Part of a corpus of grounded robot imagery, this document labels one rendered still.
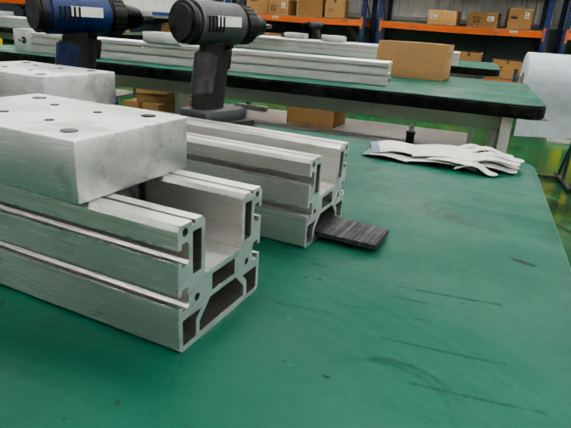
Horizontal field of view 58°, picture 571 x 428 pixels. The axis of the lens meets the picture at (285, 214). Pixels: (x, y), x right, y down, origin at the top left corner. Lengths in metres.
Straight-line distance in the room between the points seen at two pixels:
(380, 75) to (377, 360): 1.70
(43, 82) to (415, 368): 0.48
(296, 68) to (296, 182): 1.61
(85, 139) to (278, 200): 0.21
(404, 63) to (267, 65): 0.65
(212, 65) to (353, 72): 1.27
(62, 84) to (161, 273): 0.38
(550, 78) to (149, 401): 3.75
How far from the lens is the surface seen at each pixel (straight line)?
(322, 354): 0.34
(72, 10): 0.86
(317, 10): 10.37
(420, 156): 0.86
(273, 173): 0.49
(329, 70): 2.03
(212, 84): 0.79
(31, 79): 0.65
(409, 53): 2.42
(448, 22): 9.83
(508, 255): 0.54
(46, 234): 0.38
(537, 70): 3.93
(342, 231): 0.51
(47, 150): 0.35
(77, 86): 0.67
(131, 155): 0.36
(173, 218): 0.31
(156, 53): 2.30
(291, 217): 0.48
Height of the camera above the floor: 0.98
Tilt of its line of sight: 20 degrees down
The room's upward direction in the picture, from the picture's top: 4 degrees clockwise
